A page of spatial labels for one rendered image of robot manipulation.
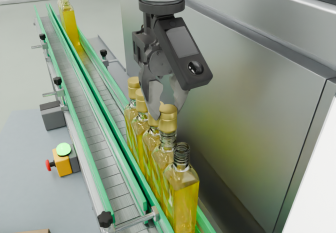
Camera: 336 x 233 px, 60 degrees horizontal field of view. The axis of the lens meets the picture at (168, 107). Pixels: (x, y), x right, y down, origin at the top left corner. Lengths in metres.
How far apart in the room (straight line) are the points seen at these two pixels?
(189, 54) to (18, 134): 0.98
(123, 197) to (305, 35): 0.57
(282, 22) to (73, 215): 0.76
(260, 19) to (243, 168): 0.28
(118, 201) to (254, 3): 0.55
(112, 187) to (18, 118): 0.70
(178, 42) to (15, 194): 0.79
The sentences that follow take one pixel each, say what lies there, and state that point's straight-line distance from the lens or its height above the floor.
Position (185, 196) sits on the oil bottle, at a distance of 0.58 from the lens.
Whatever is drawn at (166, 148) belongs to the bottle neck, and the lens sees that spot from 0.58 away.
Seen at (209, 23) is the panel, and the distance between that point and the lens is 0.58.
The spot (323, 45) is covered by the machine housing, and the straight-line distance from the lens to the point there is 0.41.
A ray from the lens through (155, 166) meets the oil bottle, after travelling 0.61.
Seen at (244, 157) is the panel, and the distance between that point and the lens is 0.59.
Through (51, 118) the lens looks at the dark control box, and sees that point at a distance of 1.23.
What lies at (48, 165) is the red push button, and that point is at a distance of 1.04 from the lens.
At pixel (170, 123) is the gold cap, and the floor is 1.17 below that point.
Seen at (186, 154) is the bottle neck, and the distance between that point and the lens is 0.52.
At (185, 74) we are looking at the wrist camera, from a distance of 0.41.
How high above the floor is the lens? 1.49
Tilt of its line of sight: 34 degrees down
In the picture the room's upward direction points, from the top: straight up
